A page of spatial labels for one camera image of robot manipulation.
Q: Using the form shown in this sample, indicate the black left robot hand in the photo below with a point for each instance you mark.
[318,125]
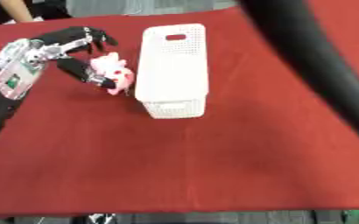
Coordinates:
[78,68]

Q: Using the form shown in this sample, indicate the pink and white soft toy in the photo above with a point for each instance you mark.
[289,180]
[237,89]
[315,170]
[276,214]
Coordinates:
[113,71]

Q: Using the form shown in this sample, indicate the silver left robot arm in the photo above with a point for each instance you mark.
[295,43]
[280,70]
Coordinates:
[14,78]

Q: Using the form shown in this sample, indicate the person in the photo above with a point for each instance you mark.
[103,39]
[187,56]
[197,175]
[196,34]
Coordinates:
[16,10]

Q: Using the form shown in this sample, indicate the white perforated plastic basket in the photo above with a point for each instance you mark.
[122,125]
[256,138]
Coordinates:
[172,70]

